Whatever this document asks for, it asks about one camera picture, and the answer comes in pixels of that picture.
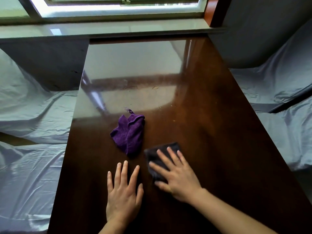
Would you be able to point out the person's right hand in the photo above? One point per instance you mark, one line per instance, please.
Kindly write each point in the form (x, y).
(181, 180)

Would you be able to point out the person's right thumb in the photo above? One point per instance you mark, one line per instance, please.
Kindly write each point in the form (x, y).
(162, 185)

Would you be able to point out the dark grey cleaning cloth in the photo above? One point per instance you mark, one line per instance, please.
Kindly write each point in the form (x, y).
(153, 155)

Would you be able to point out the person's left thumb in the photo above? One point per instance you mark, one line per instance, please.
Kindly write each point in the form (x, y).
(140, 193)

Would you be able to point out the person's left middle finger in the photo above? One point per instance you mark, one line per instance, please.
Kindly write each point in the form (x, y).
(124, 173)

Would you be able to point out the light blue sheeted cushion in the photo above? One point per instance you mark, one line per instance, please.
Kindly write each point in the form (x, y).
(26, 107)
(26, 187)
(277, 77)
(290, 134)

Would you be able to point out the window with white frame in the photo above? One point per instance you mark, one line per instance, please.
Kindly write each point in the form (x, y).
(109, 8)

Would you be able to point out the grey-blue sheeted backrest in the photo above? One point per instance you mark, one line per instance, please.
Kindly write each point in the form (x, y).
(258, 31)

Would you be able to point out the person's right middle finger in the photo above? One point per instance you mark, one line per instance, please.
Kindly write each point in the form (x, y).
(165, 158)

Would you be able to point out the orange wooden window post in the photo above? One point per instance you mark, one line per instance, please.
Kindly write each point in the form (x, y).
(214, 10)

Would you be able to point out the person's right little finger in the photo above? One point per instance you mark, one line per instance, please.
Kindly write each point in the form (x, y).
(182, 157)

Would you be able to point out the person's left hand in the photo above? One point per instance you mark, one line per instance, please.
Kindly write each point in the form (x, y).
(121, 199)

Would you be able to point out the person's left little finger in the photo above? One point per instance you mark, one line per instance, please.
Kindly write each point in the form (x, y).
(110, 181)

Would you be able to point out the person's right forearm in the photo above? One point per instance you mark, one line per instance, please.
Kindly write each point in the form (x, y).
(226, 214)

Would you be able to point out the purple microfibre cloth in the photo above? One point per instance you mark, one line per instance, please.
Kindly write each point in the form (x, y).
(129, 134)

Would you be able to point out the person's left forearm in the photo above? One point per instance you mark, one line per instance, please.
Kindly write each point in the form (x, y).
(112, 227)

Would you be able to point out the grey stone window sill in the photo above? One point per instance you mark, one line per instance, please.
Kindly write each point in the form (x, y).
(104, 27)

